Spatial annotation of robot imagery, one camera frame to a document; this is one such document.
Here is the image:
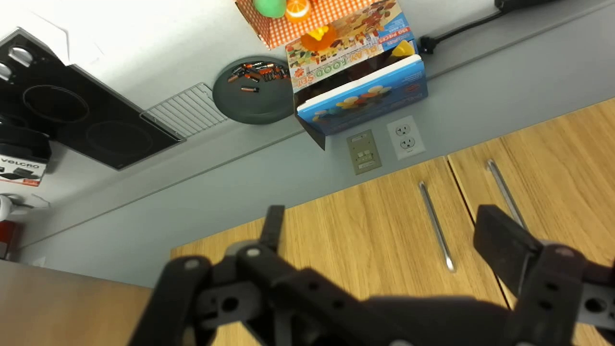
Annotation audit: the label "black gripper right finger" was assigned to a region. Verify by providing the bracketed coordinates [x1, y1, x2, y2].
[470, 204, 585, 346]

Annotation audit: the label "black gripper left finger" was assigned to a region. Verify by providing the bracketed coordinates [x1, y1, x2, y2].
[130, 204, 288, 346]

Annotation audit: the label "wooden cupboard door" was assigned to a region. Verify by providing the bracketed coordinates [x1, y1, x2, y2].
[167, 156, 514, 346]
[443, 96, 615, 346]

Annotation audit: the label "round grey plate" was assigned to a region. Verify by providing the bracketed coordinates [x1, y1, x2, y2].
[211, 54, 297, 127]

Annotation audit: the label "grey ribbed drying mat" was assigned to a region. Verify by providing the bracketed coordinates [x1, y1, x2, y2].
[142, 81, 230, 142]

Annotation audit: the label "colourful play food box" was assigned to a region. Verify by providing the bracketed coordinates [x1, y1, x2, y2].
[282, 0, 432, 152]

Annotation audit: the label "small red brown pieces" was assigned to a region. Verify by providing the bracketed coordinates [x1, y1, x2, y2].
[224, 59, 290, 96]

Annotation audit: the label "red orange toy food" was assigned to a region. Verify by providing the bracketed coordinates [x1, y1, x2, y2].
[297, 23, 339, 54]

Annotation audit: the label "black glass cooktop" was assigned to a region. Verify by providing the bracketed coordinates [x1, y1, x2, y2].
[0, 27, 182, 173]

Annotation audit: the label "round orange toy fruit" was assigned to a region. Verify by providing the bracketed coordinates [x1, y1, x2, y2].
[282, 0, 314, 25]

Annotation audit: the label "green toy fruit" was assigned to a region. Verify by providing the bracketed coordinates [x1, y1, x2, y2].
[251, 0, 290, 21]

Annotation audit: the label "wooden cabinet panel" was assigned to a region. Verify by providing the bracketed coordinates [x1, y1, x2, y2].
[0, 257, 159, 346]

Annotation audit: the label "white red labelled box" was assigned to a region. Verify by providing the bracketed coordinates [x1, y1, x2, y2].
[0, 152, 49, 190]

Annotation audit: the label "steel bar door handle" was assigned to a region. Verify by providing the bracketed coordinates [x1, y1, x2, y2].
[484, 158, 530, 234]
[416, 181, 459, 275]

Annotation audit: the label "beige wall switch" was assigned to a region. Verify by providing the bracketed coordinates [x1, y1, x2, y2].
[343, 129, 384, 177]

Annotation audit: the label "white wall outlet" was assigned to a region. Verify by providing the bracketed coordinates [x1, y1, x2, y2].
[384, 113, 426, 161]

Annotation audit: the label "black corded device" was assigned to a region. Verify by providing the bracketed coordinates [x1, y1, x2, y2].
[414, 0, 559, 58]

